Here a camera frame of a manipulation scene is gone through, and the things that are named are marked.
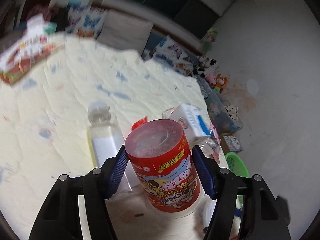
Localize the clear plastic bottle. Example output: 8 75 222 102
88 101 124 167

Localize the blue white milk carton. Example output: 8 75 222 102
164 103 211 146

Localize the red snack canister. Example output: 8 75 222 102
124 119 201 213

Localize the pink wet wipes pack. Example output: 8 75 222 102
209 124 221 164

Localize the white quilted table cover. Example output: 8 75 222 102
0 32 233 240

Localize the green plastic mesh basket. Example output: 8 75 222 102
225 152 249 216

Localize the cardboard box with books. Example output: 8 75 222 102
220 134 243 154

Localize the round clear plastic lid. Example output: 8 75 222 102
201 199 217 231

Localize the clear plastic storage bin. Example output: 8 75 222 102
205 91 244 134

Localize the small red candy wrapper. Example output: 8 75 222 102
131 116 148 131

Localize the pink plush toy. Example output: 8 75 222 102
205 74 216 87

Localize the orange fox plush toy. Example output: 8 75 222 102
213 74 228 93

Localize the cow plush toy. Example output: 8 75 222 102
191 55 217 79

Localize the butterfly pillow right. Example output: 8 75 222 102
142 36 199 76

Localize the butterfly pillow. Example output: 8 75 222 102
65 6 108 39
142 36 199 76

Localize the artificial flower decoration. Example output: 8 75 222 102
201 28 219 54

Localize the beige cushion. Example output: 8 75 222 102
97 10 153 54

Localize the cartoon picture book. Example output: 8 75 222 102
1 34 64 85

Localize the dark window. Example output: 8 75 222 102
109 0 234 41

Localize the butterfly pillow left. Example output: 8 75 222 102
65 6 108 39

